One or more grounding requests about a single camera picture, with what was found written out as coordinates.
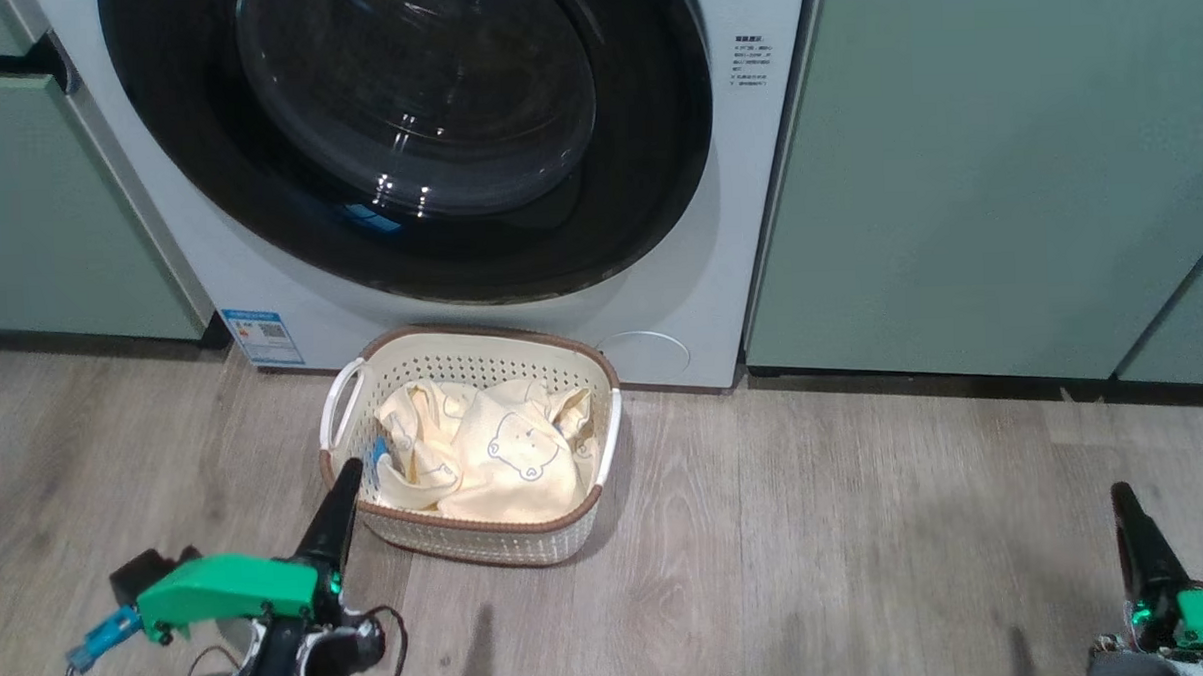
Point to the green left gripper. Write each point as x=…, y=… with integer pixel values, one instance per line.
x=230, y=586

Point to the small blue garment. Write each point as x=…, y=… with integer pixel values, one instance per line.
x=379, y=456

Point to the pale yellow bear-print garment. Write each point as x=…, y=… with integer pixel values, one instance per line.
x=510, y=451

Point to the round dark washing machine door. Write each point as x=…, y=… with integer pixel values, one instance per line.
x=404, y=115

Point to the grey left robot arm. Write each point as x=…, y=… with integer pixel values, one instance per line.
x=283, y=659

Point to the cream perforated laundry basket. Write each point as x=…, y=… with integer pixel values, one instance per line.
x=489, y=542

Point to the white front-load washing machine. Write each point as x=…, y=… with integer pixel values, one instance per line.
x=747, y=203

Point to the blue energy label sticker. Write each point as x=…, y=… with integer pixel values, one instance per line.
x=261, y=338

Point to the narrow sage green cabinet panel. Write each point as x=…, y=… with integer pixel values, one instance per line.
x=1197, y=337

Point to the sage green cabinet with drawer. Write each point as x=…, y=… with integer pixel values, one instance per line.
x=46, y=197

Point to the small printed warning label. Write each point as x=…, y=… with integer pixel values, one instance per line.
x=754, y=60

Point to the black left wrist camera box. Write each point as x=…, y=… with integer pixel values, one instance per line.
x=139, y=572

